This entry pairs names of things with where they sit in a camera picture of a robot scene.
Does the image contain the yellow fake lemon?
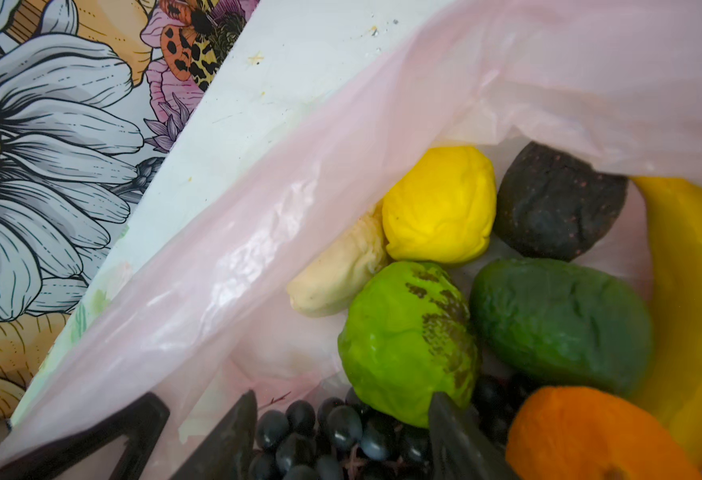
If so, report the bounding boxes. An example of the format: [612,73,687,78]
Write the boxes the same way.
[382,146,497,265]

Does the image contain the bright green fake lime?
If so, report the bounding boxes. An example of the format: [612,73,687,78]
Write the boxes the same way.
[338,261,482,428]

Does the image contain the yellow fake banana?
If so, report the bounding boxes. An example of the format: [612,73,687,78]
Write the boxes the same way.
[633,177,702,468]

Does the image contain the orange fake tangerine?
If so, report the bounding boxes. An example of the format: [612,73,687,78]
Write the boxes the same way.
[505,387,702,479]

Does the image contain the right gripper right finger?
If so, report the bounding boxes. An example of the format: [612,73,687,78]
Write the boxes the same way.
[429,392,520,480]

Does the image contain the pink plastic bag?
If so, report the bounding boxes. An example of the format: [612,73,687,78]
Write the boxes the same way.
[0,1,702,479]

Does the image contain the dark purple fake fruit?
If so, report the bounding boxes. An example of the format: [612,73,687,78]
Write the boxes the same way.
[493,142,629,261]

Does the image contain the dark green fake avocado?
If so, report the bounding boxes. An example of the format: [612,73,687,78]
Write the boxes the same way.
[470,258,654,397]

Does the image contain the black fake grape bunch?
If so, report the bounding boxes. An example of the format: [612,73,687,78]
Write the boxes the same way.
[247,374,538,480]

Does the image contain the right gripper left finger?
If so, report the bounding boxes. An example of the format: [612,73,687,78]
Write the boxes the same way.
[0,391,258,479]

